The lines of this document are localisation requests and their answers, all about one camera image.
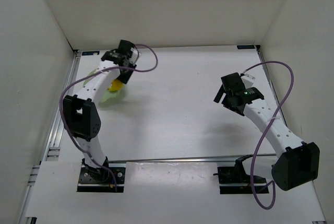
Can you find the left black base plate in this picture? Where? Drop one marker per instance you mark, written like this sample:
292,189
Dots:
91,182

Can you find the blue label sticker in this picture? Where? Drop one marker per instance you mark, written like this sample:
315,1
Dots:
90,53
245,47

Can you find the right blue label sticker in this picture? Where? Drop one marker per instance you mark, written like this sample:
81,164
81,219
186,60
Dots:
245,47

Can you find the left blue label sticker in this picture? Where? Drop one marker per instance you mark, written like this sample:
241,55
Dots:
90,53

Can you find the left aluminium frame rail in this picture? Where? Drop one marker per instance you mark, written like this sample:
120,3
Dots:
52,145

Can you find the yellow fake pear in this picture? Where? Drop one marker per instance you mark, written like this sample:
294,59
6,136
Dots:
116,85

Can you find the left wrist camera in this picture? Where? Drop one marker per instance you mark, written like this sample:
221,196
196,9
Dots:
128,49

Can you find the front aluminium rail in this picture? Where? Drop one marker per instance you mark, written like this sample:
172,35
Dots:
187,159

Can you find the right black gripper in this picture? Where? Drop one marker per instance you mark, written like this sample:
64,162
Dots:
222,94

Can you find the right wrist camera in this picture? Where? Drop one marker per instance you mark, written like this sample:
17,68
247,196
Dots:
236,82

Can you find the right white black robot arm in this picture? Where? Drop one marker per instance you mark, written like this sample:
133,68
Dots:
298,161

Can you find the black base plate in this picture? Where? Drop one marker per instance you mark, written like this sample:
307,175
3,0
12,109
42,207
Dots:
233,180
91,182

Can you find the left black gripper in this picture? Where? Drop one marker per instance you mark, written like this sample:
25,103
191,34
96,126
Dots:
125,77

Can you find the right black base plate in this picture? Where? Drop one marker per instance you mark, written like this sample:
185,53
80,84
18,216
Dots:
233,180

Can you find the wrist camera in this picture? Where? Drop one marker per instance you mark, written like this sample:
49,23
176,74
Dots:
236,82
128,49

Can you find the green wavy glass bowl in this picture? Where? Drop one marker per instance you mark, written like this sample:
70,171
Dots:
109,96

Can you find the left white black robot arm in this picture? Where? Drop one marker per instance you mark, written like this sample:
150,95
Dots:
78,109

